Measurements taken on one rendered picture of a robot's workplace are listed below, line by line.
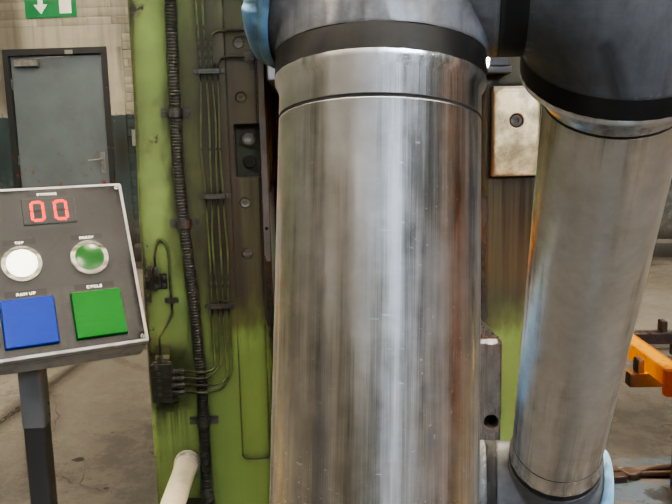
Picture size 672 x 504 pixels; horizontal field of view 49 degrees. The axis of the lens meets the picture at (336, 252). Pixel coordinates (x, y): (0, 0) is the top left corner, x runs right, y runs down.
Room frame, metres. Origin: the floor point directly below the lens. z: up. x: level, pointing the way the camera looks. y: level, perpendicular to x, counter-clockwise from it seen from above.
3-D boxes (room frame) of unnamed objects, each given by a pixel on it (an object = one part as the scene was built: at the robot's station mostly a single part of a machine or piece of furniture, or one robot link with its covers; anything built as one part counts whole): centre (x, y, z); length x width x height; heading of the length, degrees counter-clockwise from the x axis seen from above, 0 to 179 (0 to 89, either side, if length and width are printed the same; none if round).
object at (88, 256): (1.16, 0.39, 1.09); 0.05 x 0.03 x 0.04; 92
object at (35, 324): (1.08, 0.46, 1.01); 0.07 x 0.05 x 0.07; 117
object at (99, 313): (1.12, 0.37, 1.01); 0.07 x 0.05 x 0.07; 117
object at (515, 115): (1.44, -0.35, 1.27); 0.09 x 0.02 x 0.17; 92
